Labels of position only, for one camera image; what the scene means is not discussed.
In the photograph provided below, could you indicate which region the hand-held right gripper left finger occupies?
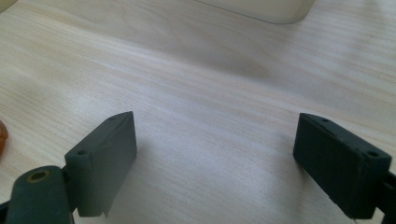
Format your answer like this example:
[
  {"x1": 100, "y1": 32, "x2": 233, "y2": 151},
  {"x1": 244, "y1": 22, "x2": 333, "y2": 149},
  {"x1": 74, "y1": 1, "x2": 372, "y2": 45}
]
[{"x1": 64, "y1": 110, "x2": 138, "y2": 218}]

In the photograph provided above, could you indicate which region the orange object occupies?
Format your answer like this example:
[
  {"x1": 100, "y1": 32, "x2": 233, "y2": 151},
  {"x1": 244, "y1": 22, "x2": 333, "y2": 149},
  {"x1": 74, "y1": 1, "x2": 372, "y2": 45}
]
[{"x1": 0, "y1": 119, "x2": 9, "y2": 156}]

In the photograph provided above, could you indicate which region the white plastic container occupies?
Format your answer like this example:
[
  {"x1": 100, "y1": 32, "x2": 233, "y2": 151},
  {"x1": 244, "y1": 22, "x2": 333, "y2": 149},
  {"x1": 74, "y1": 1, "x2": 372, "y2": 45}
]
[{"x1": 195, "y1": 0, "x2": 316, "y2": 25}]

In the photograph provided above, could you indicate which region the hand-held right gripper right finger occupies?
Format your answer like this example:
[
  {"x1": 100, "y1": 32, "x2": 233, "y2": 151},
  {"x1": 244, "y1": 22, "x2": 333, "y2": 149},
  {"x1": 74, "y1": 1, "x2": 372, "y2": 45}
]
[{"x1": 292, "y1": 112, "x2": 393, "y2": 220}]

